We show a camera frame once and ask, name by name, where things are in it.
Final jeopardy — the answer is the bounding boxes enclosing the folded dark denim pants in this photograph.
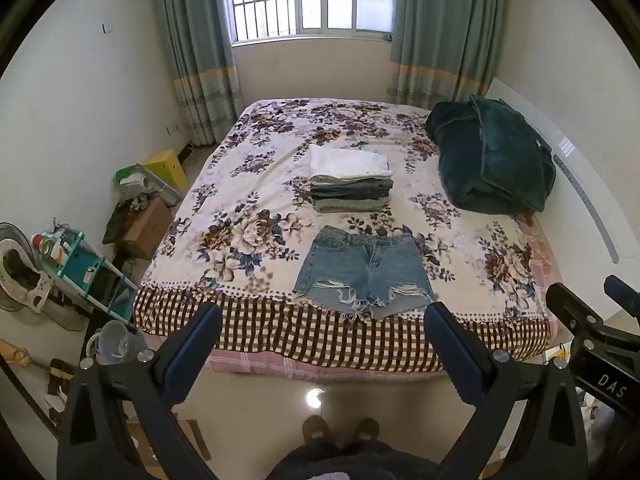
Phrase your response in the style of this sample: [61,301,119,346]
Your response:
[310,183,395,196]

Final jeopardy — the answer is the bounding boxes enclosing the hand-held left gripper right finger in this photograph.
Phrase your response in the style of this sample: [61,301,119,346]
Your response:
[424,301,591,480]

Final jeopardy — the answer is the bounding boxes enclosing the person's dark clothing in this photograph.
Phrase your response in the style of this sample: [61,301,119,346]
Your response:
[264,439,447,480]

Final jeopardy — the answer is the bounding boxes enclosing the floral checkered bedsheet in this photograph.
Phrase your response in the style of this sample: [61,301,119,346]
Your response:
[132,99,563,373]

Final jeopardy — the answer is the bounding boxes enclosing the person's right shoe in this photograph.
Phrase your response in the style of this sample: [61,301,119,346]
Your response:
[352,417,381,445]

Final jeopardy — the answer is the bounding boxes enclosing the folded beige pants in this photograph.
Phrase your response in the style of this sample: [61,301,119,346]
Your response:
[310,175,395,187]

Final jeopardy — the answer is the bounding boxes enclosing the yellow box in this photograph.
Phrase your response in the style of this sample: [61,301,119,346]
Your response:
[144,149,190,192]

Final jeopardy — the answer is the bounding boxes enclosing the teal shelf cart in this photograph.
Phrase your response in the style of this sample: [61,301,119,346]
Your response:
[30,220,139,324]

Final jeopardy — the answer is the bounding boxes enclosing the grey-green striped curtain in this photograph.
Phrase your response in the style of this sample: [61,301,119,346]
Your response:
[152,0,246,147]
[385,0,509,111]

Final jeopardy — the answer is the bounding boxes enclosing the standing fan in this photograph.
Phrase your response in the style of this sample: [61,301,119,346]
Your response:
[0,222,54,317]

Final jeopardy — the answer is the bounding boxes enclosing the green plastic bin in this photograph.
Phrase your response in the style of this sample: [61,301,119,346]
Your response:
[114,164,184,207]

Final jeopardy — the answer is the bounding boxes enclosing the dark green blanket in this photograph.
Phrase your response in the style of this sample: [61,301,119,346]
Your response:
[425,94,557,215]

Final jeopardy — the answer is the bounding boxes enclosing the ripped blue denim shorts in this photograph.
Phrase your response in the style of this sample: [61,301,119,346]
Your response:
[292,226,436,322]

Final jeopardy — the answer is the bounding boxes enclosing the brown cardboard box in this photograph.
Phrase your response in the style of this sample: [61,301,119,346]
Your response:
[120,197,174,261]

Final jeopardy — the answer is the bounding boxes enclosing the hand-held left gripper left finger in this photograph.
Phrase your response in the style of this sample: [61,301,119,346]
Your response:
[56,302,223,480]

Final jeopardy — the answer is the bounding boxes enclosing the flat cardboard sheet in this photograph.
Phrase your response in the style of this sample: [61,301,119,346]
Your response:
[125,412,214,480]

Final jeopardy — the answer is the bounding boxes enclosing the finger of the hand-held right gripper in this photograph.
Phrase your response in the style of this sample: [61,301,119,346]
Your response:
[603,274,640,319]
[545,283,608,343]

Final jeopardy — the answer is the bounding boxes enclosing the white headboard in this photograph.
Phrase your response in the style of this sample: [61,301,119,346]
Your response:
[487,77,621,264]

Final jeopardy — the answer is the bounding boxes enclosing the folded grey-green pants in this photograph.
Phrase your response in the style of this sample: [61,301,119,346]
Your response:
[313,198,389,214]

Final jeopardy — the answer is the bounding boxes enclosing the white plastic jug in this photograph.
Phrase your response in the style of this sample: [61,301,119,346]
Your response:
[86,320,149,367]

